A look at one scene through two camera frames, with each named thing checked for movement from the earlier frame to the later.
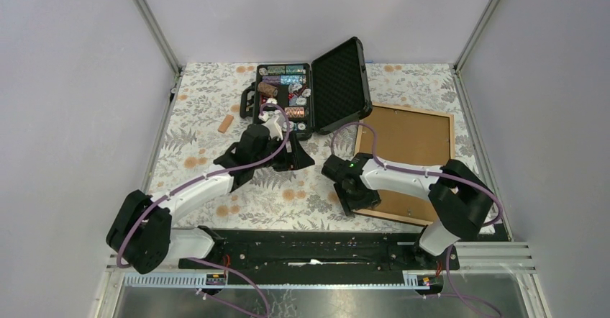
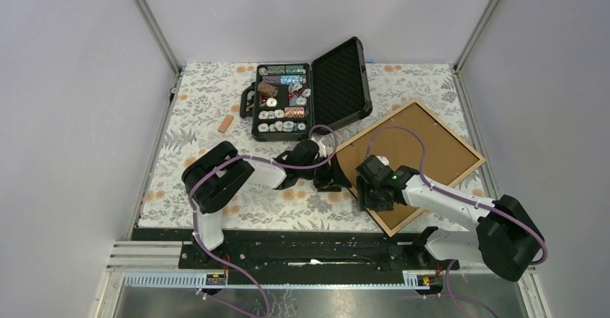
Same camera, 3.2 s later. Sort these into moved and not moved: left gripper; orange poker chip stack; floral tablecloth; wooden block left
Moved: left gripper
Not moved: floral tablecloth; wooden block left; orange poker chip stack
